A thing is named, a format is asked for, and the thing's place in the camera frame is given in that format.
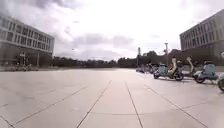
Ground grey office building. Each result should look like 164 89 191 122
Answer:
0 13 56 67
179 9 224 66

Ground row of parked bicycles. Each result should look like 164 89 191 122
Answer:
0 63 40 73

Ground row of parked scooters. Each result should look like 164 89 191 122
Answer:
135 56 224 92

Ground row of trees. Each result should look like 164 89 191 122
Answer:
51 49 183 69

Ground pole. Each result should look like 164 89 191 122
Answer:
136 46 142 69
163 42 169 67

